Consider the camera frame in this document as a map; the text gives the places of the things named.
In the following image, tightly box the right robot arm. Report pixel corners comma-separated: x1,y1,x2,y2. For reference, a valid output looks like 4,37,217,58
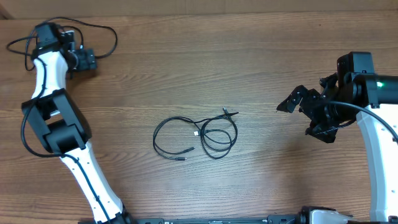
277,52,397,223

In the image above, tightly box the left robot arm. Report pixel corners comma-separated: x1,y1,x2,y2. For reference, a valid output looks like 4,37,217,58
21,22,134,223

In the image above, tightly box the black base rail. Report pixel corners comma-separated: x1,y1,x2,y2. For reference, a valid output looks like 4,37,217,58
77,213,355,224

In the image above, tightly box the black USB cable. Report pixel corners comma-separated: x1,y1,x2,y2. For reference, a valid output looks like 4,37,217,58
152,106,240,162
193,113,239,160
43,16,119,60

